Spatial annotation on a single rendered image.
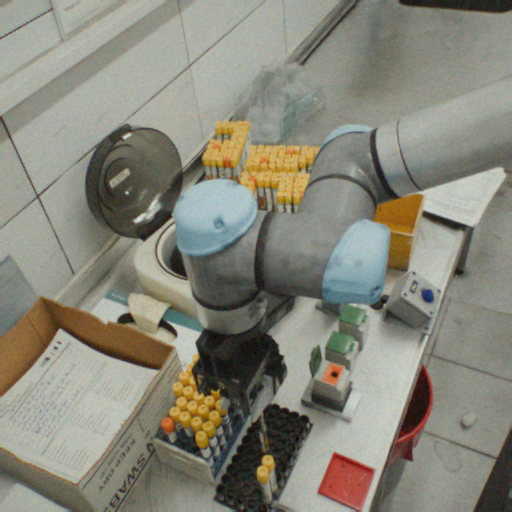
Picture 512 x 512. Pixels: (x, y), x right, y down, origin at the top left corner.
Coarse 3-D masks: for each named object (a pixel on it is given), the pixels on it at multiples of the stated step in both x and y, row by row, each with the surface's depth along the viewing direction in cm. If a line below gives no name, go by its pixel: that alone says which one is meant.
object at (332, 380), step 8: (320, 368) 89; (328, 368) 89; (336, 368) 89; (344, 368) 89; (320, 376) 88; (328, 376) 88; (336, 376) 89; (344, 376) 89; (320, 384) 88; (328, 384) 87; (336, 384) 87; (344, 384) 88; (320, 392) 90; (328, 392) 89; (336, 392) 88; (344, 392) 90; (336, 400) 89
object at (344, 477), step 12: (336, 456) 86; (336, 468) 85; (348, 468) 85; (360, 468) 85; (372, 468) 84; (324, 480) 83; (336, 480) 84; (348, 480) 84; (360, 480) 83; (372, 480) 83; (324, 492) 82; (336, 492) 82; (348, 492) 82; (360, 492) 82; (348, 504) 81; (360, 504) 81
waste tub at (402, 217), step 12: (384, 204) 119; (396, 204) 118; (408, 204) 117; (420, 204) 116; (384, 216) 122; (396, 216) 120; (408, 216) 119; (420, 216) 114; (396, 228) 121; (408, 228) 121; (396, 240) 108; (408, 240) 107; (396, 252) 110; (408, 252) 109; (396, 264) 112; (408, 264) 111
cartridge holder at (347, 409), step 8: (312, 384) 94; (304, 392) 94; (312, 392) 91; (352, 392) 93; (360, 392) 93; (304, 400) 93; (312, 400) 92; (320, 400) 91; (328, 400) 90; (344, 400) 89; (352, 400) 92; (360, 400) 92; (320, 408) 92; (328, 408) 91; (336, 408) 90; (344, 408) 91; (352, 408) 91; (344, 416) 90; (352, 416) 90
